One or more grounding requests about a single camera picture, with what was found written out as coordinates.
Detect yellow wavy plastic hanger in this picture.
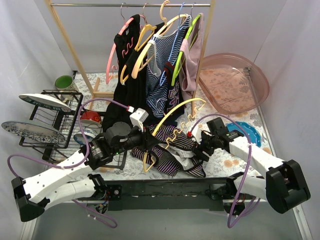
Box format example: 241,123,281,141
142,97,207,174

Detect black white striped tank top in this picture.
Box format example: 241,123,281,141
130,125,206,178

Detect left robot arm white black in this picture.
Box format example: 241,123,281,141
11,125,161,222

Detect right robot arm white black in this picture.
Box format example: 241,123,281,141
187,117,311,214

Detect peach plastic hanger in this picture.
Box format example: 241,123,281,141
131,0,187,79

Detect blue white striped tank top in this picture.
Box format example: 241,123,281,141
145,14,192,119

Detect pink wavy plastic hanger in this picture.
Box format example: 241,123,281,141
105,3,142,84

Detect green plastic hanger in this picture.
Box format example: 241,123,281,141
171,2,202,86

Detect floral tablecloth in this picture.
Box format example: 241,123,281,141
73,72,273,181

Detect blue dotted plate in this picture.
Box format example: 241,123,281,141
226,121,262,148

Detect navy jersey with letters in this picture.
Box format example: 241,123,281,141
164,61,183,114

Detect blue white porcelain bowl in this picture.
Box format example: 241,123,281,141
73,128,98,146

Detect black garment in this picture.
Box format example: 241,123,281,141
101,13,186,131

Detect red bowl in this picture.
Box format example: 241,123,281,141
80,110,102,127

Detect pink translucent plastic basin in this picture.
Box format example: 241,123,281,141
199,53,270,115

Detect wooden clothes rack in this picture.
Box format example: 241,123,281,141
44,0,217,120

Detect green mug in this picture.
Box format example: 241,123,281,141
54,75,79,92

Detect pink mauve garment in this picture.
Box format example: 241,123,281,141
178,12,205,92

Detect white plate with lettering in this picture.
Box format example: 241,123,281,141
18,93,72,113

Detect blue floral patterned plate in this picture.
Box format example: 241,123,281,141
1,120,66,144

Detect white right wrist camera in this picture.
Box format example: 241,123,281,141
186,124,205,144

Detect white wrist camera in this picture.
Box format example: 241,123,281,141
129,108,149,132
186,124,205,144

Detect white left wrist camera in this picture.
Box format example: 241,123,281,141
129,108,149,132

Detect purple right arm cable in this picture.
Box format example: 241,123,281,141
191,113,261,229

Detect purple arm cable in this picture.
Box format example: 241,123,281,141
191,113,261,229
7,97,132,229

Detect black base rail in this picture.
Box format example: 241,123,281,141
105,177,235,211

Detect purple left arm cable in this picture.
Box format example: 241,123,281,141
7,97,132,229

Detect black wire dish rack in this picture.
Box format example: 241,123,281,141
18,89,133,171

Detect blue wire hanger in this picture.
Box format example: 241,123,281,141
159,2,186,86

